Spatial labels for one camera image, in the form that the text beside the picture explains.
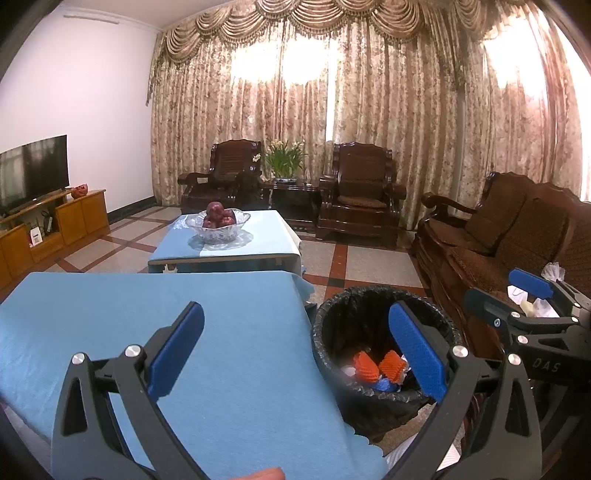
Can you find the flat screen television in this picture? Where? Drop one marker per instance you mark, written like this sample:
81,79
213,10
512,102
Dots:
32,170

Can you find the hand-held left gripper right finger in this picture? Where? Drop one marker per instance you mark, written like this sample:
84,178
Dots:
418,350

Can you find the dark wooden side table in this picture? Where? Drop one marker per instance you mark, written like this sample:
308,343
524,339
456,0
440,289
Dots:
291,194

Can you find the coffee table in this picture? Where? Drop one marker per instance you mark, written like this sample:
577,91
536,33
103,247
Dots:
221,265

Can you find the swag curtain valance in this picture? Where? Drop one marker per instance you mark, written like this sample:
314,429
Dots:
323,14

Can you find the trash bin with black bag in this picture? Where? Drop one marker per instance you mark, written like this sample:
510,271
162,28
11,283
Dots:
351,318

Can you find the plain blue tablecloth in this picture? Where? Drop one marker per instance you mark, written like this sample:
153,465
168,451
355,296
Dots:
138,300

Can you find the red ornament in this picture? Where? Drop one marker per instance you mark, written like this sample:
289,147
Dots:
79,191

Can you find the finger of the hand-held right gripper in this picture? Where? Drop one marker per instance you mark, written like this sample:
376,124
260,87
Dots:
485,304
531,282

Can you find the white tissue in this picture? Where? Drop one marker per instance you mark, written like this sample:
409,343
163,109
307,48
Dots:
349,370

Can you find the potted flowering plant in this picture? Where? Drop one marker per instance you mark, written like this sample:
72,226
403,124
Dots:
284,159

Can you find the glass fruit bowl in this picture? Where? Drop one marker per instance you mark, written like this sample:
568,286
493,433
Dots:
217,235

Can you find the blue white tablecloth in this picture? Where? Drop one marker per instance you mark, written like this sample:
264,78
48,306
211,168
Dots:
268,230

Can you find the brown seat cushion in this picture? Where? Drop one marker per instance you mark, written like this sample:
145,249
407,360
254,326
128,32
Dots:
362,201

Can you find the cream plastic piece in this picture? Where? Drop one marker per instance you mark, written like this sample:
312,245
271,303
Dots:
528,308

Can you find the dark wooden sofa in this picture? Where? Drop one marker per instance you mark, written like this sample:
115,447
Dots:
508,217

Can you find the red apple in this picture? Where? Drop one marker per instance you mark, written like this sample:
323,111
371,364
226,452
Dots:
227,220
214,208

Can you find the wooden television cabinet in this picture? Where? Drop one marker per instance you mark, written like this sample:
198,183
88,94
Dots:
83,217

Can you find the dark wooden armchair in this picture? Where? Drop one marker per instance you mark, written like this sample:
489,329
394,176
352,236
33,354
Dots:
231,161
364,175

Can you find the floral beige curtains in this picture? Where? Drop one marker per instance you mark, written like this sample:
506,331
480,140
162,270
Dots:
392,115

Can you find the white card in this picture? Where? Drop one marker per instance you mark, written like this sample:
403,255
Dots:
36,237

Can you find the white lace doily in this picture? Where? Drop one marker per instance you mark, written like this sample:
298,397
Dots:
244,244

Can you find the person's left hand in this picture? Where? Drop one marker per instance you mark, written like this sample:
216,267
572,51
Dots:
265,474

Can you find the blue white packet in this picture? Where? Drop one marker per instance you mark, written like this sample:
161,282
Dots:
385,384

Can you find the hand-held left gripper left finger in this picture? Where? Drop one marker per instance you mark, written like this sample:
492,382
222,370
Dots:
178,350

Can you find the white crumpled paper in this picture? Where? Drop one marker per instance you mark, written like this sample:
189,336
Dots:
516,294

